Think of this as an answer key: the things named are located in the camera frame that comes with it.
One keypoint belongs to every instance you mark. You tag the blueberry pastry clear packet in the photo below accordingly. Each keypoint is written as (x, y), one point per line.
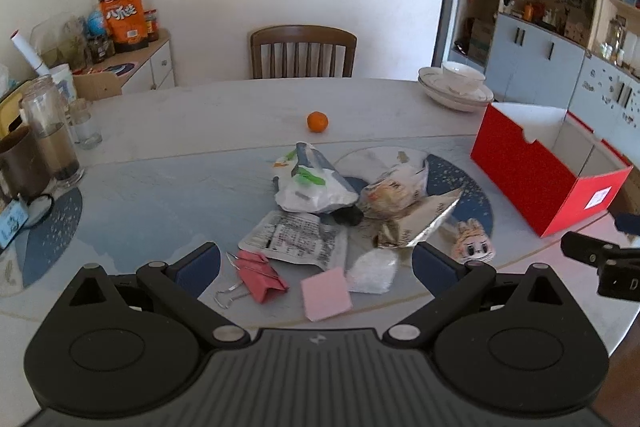
(393, 192)

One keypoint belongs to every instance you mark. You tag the brown mug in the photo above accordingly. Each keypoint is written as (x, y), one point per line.
(22, 166)

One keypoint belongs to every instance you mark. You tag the wall storage cabinet unit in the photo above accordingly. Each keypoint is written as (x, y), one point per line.
(582, 55)

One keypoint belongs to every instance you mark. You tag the small drinking glass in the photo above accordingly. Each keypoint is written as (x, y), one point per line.
(83, 125)

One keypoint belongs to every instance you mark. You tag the red binder clip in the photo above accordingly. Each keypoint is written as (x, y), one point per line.
(257, 280)

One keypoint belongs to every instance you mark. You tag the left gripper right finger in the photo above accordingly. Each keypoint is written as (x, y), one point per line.
(455, 288)

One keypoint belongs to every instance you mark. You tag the small dark bottle blue label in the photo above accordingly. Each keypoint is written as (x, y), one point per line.
(349, 216)

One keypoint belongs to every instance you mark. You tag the white side cabinet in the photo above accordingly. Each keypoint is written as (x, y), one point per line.
(133, 72)

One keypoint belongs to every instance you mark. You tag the wooden chair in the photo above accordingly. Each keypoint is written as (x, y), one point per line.
(297, 51)

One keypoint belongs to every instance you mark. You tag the labubu plush face toy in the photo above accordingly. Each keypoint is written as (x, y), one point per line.
(472, 243)

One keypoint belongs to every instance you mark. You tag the clear bubble plastic bag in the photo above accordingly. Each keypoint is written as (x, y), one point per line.
(373, 273)

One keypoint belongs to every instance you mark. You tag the white bowl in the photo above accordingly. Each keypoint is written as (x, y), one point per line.
(461, 78)

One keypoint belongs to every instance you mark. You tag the glass jar with dark contents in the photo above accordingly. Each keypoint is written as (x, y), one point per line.
(42, 106)

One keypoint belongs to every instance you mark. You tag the silver foil wrapper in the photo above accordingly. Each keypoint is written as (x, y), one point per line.
(419, 221)

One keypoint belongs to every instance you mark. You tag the white blue green snack bag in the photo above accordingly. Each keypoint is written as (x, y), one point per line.
(306, 182)

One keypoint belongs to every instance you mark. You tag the orange snack bag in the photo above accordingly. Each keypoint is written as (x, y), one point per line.
(125, 23)

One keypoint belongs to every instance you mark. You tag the stacked white plates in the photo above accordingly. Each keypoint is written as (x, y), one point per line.
(434, 84)

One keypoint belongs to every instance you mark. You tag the orange tangerine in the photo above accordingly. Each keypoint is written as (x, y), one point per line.
(317, 122)

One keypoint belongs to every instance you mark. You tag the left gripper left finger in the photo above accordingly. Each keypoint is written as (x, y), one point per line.
(175, 289)

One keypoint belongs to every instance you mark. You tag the printed text white packet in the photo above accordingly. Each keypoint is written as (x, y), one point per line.
(299, 239)

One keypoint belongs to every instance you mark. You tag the red sauce jar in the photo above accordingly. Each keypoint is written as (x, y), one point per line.
(152, 25)

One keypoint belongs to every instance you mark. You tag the red cardboard box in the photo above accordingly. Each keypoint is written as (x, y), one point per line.
(554, 170)

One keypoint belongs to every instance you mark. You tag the pink sticky note pad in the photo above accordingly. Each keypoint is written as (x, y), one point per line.
(325, 295)

